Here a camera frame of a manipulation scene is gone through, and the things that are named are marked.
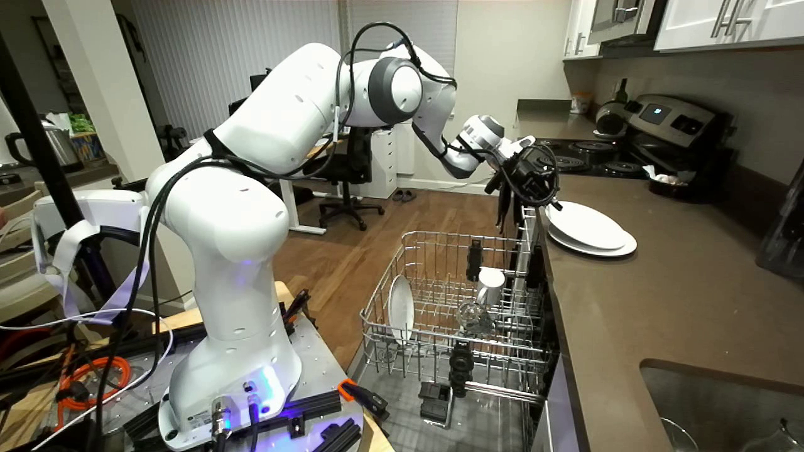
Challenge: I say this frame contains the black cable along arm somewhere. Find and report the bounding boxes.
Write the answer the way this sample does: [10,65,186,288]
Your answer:
[329,21,461,165]

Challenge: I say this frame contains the black plastic rack fitting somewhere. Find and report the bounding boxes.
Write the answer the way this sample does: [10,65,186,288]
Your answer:
[464,237,487,284]
[446,337,476,397]

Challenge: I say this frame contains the white upper kitchen cabinets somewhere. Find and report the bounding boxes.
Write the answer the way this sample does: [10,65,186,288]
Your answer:
[560,0,804,61]

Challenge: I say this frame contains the wire dishwasher rack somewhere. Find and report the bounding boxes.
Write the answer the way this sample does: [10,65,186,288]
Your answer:
[356,229,560,404]

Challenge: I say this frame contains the black office chair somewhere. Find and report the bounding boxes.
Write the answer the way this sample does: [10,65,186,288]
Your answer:
[310,124,397,233]

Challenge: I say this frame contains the black shallow tray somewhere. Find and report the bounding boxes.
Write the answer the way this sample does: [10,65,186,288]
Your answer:
[643,160,715,205]

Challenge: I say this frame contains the black metal pole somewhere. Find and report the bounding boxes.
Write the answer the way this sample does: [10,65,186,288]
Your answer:
[0,33,114,309]

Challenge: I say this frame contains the black clamp bar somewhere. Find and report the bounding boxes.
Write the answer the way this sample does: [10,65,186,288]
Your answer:
[279,388,364,452]

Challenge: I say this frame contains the steel kitchen sink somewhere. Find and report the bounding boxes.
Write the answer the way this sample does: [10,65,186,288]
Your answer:
[637,358,804,452]

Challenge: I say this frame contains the clear ribbed glass cup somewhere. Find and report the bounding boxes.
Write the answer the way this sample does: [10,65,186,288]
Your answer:
[456,298,498,337]

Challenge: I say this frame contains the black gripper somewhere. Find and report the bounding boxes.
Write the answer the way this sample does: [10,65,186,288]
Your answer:
[491,137,564,213]

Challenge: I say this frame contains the orange handled black clamp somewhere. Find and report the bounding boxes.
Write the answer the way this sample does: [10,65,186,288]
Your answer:
[335,376,392,421]

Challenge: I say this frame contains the black and steel stove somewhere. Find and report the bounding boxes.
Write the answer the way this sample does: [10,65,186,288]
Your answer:
[548,93,739,203]

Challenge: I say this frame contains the steel robot cart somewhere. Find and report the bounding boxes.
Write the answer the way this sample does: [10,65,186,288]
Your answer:
[0,278,397,452]

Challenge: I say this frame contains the dark kettle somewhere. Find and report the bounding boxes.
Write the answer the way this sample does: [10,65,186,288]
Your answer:
[590,75,636,137]

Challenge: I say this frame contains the orange cable coil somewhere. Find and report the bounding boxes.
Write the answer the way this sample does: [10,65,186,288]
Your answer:
[54,353,136,414]

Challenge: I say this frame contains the white box with strap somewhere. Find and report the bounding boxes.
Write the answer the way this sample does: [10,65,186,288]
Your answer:
[30,188,153,328]

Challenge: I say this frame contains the white drawer unit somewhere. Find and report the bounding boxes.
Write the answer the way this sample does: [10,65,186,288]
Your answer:
[371,124,420,201]

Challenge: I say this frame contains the grey sink base cabinet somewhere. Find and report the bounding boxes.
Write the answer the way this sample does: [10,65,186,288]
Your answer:
[535,348,588,452]

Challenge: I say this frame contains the white ceramic mug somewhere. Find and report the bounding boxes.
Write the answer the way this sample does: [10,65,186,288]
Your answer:
[474,263,510,309]

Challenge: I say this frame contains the white round plate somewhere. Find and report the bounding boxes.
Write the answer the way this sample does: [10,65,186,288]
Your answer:
[543,198,629,252]
[384,272,417,346]
[548,223,639,260]

